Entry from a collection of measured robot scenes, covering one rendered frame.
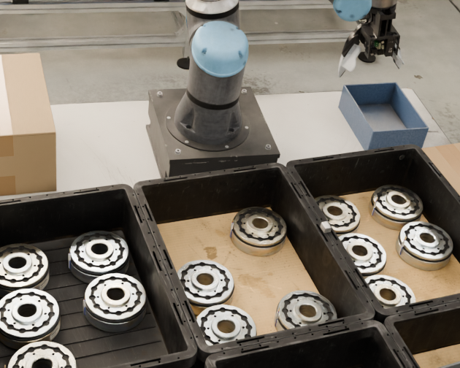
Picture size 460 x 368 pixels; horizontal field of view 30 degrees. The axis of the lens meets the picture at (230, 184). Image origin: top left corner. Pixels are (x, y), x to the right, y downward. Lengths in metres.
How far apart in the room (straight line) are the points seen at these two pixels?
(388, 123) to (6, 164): 0.97
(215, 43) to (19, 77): 0.45
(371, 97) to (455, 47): 1.93
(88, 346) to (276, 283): 0.35
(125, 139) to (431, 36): 2.43
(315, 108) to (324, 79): 1.46
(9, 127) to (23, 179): 0.12
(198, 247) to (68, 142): 0.55
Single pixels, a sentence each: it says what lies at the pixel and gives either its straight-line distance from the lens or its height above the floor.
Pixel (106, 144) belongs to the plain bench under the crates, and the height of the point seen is 0.70.
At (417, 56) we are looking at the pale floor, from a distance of 3.98.
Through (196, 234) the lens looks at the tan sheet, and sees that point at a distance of 1.58.
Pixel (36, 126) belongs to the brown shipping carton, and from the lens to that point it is 1.76.
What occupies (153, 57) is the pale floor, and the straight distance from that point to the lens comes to 3.62.
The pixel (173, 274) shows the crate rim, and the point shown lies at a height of 0.93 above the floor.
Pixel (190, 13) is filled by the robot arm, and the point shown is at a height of 1.02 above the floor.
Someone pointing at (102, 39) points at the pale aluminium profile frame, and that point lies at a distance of 3.45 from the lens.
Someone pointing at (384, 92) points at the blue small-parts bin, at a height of 0.74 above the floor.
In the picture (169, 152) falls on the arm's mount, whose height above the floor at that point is 0.80.
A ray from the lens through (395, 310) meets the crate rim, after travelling 1.39.
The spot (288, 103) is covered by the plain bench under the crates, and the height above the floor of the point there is 0.70.
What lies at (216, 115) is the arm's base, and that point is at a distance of 1.81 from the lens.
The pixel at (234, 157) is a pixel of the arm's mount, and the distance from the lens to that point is 1.82.
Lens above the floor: 1.92
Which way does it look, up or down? 40 degrees down
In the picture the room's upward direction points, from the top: 9 degrees clockwise
